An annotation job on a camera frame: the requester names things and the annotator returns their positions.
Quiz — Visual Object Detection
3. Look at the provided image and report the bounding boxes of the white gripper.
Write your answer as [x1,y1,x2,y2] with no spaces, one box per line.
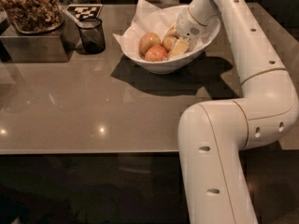
[164,0,220,59]

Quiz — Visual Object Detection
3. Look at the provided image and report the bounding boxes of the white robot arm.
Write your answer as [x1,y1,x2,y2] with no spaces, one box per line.
[177,0,298,224]

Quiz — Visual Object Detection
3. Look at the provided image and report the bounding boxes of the front red apple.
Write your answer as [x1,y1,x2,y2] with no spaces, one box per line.
[145,45,168,62]

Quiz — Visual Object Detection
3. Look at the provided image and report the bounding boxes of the white ceramic bowl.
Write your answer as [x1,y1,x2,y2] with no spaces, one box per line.
[122,5,222,76]

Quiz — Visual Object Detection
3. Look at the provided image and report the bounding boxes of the black mesh cup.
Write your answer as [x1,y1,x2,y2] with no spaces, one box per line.
[77,18,106,54]

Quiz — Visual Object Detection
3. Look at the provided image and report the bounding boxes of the black white marker card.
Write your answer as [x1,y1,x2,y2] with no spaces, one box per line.
[66,4,103,21]

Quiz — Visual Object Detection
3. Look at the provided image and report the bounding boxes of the steel box stand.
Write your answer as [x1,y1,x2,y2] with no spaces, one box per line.
[0,17,79,63]

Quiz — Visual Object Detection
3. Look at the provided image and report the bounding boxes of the glass jar of granola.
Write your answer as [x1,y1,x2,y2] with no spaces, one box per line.
[0,0,64,35]

